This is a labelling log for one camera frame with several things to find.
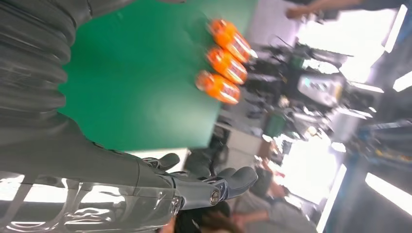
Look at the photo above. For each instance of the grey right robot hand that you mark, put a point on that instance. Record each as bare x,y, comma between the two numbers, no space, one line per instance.
80,170

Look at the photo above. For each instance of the orange juice bottle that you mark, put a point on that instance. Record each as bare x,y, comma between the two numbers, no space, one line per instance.
227,64
219,88
230,38

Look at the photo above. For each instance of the green table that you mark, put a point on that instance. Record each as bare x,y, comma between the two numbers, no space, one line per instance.
135,80

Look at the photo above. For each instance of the seated person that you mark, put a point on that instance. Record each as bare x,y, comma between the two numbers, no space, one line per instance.
206,225

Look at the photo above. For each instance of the person in background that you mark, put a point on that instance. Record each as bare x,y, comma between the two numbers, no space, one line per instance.
283,215

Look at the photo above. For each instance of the grey background machine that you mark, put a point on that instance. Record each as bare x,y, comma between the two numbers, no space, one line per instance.
318,86

